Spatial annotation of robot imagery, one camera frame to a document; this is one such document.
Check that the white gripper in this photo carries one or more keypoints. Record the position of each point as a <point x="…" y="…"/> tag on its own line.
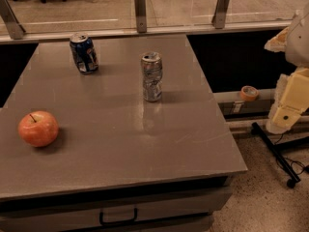
<point x="299" y="43"/>

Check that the red apple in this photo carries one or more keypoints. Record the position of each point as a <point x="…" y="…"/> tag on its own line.
<point x="38" y="128"/>

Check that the silver redbull can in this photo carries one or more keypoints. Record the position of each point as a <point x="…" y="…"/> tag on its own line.
<point x="151" y="67"/>

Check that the blue pepsi can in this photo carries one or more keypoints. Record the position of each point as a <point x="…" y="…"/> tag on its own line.
<point x="83" y="53"/>

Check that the orange tape roll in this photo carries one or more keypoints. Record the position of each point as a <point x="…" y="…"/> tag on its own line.
<point x="249" y="93"/>

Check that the black stand base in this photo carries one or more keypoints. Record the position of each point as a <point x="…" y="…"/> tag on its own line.
<point x="278" y="148"/>

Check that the right metal bracket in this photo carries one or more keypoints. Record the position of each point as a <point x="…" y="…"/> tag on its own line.
<point x="219" y="17"/>

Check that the metal bracket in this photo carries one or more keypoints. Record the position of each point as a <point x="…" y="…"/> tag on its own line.
<point x="219" y="17"/>
<point x="140" y="15"/>
<point x="15" y="29"/>

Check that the middle metal bracket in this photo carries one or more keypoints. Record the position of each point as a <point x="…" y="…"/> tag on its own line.
<point x="140" y="15"/>

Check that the black drawer handle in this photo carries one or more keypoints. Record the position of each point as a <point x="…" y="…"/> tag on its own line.
<point x="117" y="217"/>

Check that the left metal bracket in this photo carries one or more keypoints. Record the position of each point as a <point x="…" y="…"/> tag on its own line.
<point x="15" y="29"/>

